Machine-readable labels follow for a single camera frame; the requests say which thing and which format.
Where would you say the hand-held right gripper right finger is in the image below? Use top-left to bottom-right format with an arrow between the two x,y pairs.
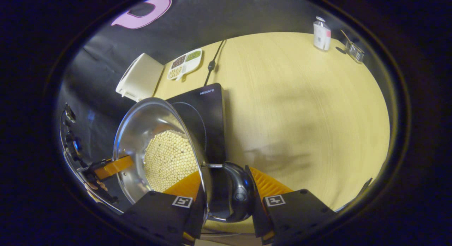
245,165 -> 338,245

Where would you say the black power cable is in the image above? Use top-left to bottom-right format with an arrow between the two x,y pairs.
204,40 -> 226,87

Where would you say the black induction cooktop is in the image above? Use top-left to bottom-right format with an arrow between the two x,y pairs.
165,83 -> 226,165

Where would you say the white divided dish of beans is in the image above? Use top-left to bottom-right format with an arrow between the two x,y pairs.
167,48 -> 203,80

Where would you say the pile of yellow beans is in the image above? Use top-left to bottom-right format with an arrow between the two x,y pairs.
143,130 -> 199,193

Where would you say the steel pot with black handles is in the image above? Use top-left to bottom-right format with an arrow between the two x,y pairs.
112,97 -> 256,223

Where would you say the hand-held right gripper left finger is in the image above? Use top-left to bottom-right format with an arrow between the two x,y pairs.
122,170 -> 207,245

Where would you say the white toaster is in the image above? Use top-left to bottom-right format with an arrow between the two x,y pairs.
116,53 -> 165,102

